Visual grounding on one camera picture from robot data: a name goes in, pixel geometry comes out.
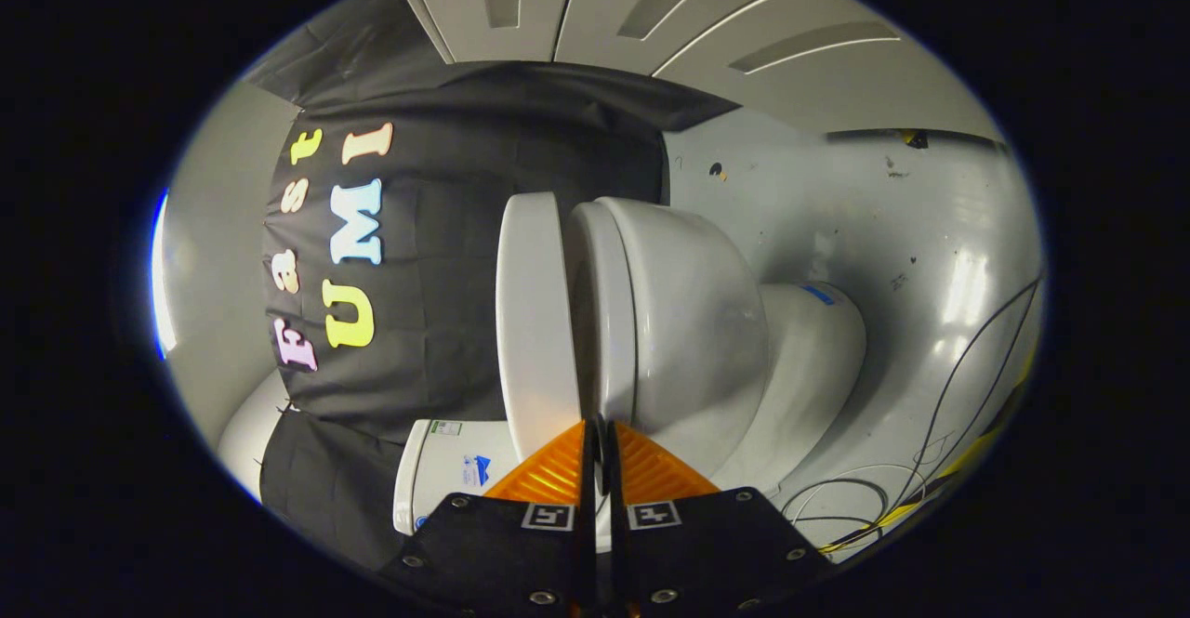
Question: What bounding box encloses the white toilet lid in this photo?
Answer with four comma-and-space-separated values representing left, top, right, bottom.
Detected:
496, 192, 587, 467

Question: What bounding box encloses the large bright ceiling light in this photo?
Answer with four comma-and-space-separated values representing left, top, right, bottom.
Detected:
151, 189, 179, 361

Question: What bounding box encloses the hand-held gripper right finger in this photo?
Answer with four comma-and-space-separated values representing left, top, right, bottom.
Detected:
602, 418, 838, 618

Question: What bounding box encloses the white ceramic toilet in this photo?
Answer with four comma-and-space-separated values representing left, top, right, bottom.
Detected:
392, 195, 868, 545

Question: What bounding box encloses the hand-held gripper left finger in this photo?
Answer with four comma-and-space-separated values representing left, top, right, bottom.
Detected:
377, 418, 601, 618

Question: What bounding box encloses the black backdrop cloth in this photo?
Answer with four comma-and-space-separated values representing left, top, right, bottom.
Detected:
244, 0, 742, 572

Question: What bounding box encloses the yellow floor cable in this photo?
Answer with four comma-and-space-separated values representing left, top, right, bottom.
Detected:
816, 353, 1040, 556

